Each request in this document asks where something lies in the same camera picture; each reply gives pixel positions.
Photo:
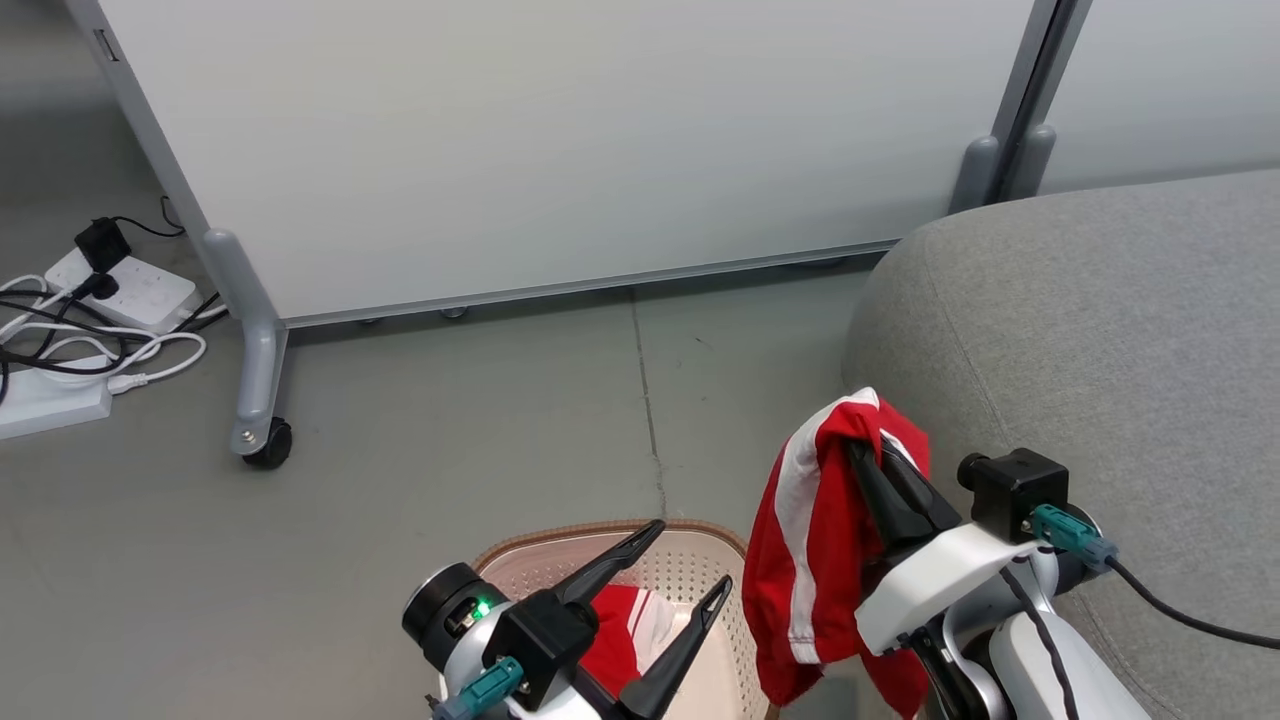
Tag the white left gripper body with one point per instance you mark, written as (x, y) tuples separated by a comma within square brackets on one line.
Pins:
[(585, 708)]

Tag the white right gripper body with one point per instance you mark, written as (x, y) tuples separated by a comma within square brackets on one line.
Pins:
[(940, 580)]

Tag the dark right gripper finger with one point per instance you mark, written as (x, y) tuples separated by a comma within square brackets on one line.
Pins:
[(888, 510), (925, 500)]

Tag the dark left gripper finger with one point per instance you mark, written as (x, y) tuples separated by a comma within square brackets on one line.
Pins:
[(675, 650), (610, 568)]

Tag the red white sports garment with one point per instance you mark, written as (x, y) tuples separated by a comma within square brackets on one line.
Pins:
[(620, 640), (800, 560)]

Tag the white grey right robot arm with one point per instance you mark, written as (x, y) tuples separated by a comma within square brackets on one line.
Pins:
[(1040, 660)]

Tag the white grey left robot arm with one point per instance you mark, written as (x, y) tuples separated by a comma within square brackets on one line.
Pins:
[(440, 610)]

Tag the cream perforated laundry basket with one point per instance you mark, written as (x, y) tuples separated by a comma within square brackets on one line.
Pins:
[(690, 570)]

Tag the grey fabric sofa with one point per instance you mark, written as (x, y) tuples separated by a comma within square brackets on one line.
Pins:
[(1100, 330)]

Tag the black caster wheel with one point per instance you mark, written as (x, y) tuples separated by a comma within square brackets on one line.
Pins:
[(272, 447)]

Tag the grey partition leg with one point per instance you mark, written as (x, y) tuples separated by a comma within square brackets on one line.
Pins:
[(258, 340)]

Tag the large white partition panel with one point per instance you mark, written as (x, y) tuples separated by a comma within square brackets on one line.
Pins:
[(550, 150)]

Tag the narrow white partition panel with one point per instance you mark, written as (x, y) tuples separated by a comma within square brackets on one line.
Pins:
[(1170, 90)]

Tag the white square power strip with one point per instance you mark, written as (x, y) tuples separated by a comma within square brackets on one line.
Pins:
[(150, 290)]

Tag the long white power strip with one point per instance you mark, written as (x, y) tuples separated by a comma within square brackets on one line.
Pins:
[(50, 405)]

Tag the black angled plug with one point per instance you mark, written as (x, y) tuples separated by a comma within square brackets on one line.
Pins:
[(95, 287)]

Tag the black power adapter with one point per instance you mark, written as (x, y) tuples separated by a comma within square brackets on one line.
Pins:
[(102, 243)]

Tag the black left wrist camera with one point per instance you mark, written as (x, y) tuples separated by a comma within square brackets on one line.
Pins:
[(540, 640)]

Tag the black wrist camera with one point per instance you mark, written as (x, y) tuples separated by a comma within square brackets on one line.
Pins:
[(1015, 490), (540, 640)]

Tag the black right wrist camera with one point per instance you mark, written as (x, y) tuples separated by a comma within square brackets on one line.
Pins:
[(1015, 490)]

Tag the teal left camera connector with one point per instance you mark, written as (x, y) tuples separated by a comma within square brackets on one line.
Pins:
[(485, 688)]

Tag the teal camera connector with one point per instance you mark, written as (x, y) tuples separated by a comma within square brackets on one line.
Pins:
[(1070, 535), (485, 688)]

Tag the teal right camera connector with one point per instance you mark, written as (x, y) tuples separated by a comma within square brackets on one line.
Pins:
[(1070, 535)]

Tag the grey partition foot post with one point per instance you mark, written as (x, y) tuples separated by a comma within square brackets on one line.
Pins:
[(1030, 160), (975, 175)]

